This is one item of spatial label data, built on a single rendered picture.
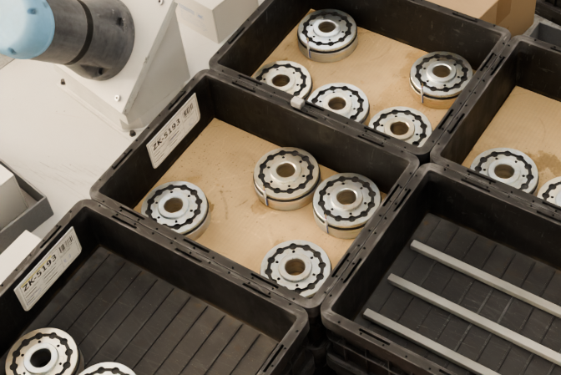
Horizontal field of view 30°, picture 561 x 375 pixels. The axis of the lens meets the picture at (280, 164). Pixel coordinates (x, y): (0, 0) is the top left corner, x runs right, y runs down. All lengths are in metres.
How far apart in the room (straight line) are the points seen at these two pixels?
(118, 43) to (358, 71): 0.41
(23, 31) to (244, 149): 0.39
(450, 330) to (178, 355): 0.38
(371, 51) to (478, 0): 0.21
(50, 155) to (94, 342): 0.51
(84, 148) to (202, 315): 0.53
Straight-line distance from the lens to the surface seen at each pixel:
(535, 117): 1.73
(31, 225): 1.83
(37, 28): 1.71
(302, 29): 1.82
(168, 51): 1.86
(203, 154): 1.70
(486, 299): 1.51
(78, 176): 1.89
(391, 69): 1.79
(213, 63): 1.69
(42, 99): 2.04
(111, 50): 1.82
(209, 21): 2.03
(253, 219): 1.60
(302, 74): 1.75
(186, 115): 1.67
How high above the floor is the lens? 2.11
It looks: 50 degrees down
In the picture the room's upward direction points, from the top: 8 degrees counter-clockwise
